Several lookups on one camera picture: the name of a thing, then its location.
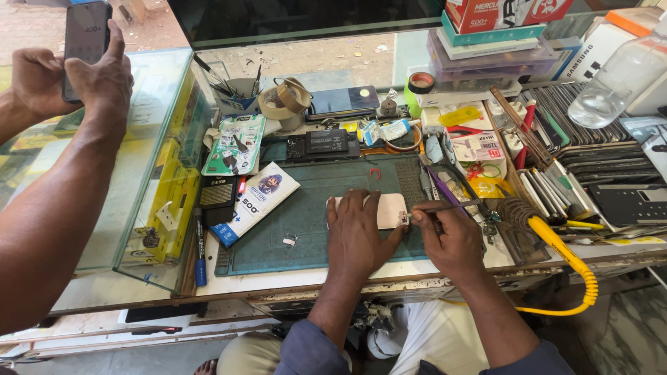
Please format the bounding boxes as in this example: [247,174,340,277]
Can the person's left hand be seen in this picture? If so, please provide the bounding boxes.
[326,189,410,277]

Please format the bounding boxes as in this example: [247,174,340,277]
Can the person's right hand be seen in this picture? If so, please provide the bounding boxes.
[410,200,488,285]

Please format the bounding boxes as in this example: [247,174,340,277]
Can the thin metal tweezers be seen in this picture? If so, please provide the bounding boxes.
[403,200,483,219]

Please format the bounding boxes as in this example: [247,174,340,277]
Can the pink phone back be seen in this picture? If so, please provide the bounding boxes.
[327,193,410,230]

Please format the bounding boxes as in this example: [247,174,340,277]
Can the purple pry tool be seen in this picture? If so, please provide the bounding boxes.
[426,166,471,217]

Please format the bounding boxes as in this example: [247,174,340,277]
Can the green repair mat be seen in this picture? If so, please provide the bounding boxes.
[215,138,434,277]

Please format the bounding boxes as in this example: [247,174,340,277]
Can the black coil iron stand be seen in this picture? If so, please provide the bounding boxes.
[487,197,552,267]

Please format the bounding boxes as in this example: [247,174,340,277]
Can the grey screwdriver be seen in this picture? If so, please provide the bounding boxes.
[418,160,434,202]

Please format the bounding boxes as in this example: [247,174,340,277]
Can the red and white charger packet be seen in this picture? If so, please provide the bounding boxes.
[447,129,507,181]

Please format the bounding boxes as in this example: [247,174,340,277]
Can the white and blue packet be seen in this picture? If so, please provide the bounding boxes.
[211,161,301,249]

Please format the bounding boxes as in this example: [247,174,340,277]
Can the white glue tube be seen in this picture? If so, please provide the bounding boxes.
[362,118,413,147]

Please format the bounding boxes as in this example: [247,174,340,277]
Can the yellow soldering iron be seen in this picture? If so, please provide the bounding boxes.
[513,215,600,317]

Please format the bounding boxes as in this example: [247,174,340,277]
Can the white charger adapter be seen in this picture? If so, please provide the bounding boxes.
[420,107,445,136]

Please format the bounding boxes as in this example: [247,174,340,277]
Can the yellow packet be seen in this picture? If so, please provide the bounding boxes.
[439,106,483,128]

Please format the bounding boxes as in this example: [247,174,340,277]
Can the brown wooden sticks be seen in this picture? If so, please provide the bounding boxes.
[489,85,554,166]

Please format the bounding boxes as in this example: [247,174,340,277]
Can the dark blue smartphone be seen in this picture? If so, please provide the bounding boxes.
[306,85,380,122]

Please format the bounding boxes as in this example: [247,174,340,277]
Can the black antistatic brush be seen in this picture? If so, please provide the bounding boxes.
[199,175,239,226]

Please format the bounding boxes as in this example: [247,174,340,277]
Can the green and white charger packet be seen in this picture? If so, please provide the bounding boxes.
[201,114,267,177]

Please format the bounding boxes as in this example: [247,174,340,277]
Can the blue marker pen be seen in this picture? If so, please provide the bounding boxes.
[193,208,208,288]

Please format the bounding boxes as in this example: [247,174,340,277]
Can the brown tape roll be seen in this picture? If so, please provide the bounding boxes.
[258,77,314,132]

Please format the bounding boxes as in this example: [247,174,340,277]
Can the person's beige trousers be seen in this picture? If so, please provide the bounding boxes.
[216,332,355,375]

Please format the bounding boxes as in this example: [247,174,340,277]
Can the black tape roll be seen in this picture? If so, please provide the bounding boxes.
[408,72,436,95]

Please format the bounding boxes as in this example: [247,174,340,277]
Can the rack of phone screens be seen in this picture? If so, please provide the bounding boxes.
[518,82,667,232]

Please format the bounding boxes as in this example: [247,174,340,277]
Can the white tool holder cup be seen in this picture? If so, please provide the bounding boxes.
[194,55,264,116]

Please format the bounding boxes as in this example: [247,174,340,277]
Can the black metal phone plate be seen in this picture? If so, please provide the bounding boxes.
[588,183,667,226]

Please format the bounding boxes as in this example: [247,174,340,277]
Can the stack of accessory boxes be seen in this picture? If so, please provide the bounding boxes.
[426,0,575,95]

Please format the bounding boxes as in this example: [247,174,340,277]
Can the glass display case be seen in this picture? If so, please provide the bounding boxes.
[114,49,220,293]

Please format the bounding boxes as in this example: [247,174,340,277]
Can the dark monitor screen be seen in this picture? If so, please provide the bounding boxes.
[167,0,449,51]

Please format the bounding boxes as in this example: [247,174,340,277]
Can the clear plastic bottle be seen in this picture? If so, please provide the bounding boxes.
[567,15,667,130]

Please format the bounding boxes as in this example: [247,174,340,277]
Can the white phone box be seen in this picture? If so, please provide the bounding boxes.
[557,23,637,85]

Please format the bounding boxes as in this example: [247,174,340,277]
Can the black smartphone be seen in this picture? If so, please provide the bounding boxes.
[62,0,113,104]

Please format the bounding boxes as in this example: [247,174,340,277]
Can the black phone frame with battery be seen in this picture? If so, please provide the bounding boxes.
[285,128,361,161]

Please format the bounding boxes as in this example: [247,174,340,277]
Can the copper tape ring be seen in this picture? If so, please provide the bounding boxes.
[385,124,423,153]

